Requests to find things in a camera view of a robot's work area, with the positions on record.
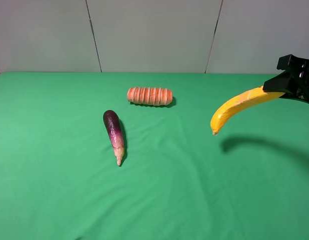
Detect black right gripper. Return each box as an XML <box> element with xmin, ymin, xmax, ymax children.
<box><xmin>262</xmin><ymin>54</ymin><xmax>309</xmax><ymax>104</ymax></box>

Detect yellow banana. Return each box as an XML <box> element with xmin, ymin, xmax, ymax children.
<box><xmin>210</xmin><ymin>85</ymin><xmax>285</xmax><ymax>135</ymax></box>

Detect orange ridged bread roll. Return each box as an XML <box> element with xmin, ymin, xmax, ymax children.
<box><xmin>127</xmin><ymin>87</ymin><xmax>173</xmax><ymax>106</ymax></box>

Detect purple eggplant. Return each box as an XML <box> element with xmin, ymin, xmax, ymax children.
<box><xmin>103</xmin><ymin>110</ymin><xmax>125</xmax><ymax>167</ymax></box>

